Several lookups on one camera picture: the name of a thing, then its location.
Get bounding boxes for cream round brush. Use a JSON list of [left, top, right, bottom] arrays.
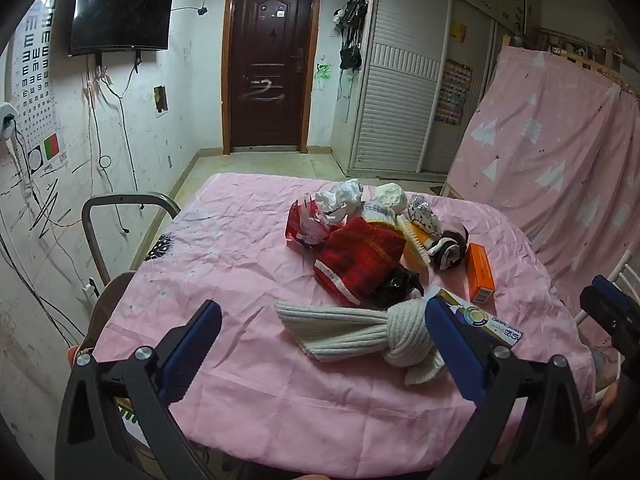
[[396, 214, 432, 267]]

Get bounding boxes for orange box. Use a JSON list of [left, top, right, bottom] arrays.
[[465, 242, 496, 305]]

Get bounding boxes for grey metal chair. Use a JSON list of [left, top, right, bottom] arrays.
[[81, 192, 182, 286]]

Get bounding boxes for colourful grid poster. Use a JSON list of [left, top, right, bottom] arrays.
[[434, 58, 473, 127]]

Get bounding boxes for red knit hat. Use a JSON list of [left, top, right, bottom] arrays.
[[313, 216, 407, 308]]

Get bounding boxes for eye chart poster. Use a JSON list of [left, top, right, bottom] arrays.
[[10, 0, 68, 176]]

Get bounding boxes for white louvered wardrobe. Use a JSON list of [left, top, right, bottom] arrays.
[[345, 0, 542, 181]]

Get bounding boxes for white dotted cloth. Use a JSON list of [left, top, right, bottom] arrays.
[[406, 195, 442, 236]]

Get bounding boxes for white wall power adapter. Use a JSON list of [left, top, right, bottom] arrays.
[[0, 101, 20, 143]]

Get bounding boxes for white metal chair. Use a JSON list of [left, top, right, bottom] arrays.
[[575, 250, 635, 331]]

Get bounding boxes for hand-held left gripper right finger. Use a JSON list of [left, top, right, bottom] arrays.
[[425, 294, 591, 480]]

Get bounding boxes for black plastic bag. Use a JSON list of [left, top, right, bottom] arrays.
[[372, 266, 425, 311]]

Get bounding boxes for hanging black bags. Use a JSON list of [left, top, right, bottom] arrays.
[[332, 0, 371, 73]]

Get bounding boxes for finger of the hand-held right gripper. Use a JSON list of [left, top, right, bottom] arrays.
[[579, 286, 632, 348], [591, 274, 640, 322]]

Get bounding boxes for white and blue carton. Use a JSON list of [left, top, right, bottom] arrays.
[[425, 285, 525, 348]]

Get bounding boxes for pink tree-print hanging sheet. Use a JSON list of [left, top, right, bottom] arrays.
[[445, 45, 640, 321]]

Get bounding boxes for red snack packet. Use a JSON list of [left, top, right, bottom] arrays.
[[285, 197, 333, 251]]

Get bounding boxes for crumpled white paper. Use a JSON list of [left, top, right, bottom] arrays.
[[314, 178, 366, 222]]

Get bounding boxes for dark brown door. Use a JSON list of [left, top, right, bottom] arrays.
[[222, 0, 326, 156]]

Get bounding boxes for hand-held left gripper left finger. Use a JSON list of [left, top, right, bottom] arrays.
[[55, 300, 223, 480]]

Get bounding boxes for brown and white sock roll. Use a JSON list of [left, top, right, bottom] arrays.
[[429, 225, 470, 272]]

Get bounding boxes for white crumpled ball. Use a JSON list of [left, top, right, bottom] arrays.
[[370, 182, 408, 216]]

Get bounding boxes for pink tablecloth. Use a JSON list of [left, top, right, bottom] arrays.
[[92, 172, 598, 466]]

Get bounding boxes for black wall cable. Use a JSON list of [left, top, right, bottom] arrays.
[[87, 55, 142, 236]]

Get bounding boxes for black wall television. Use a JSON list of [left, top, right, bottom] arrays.
[[68, 0, 177, 57]]

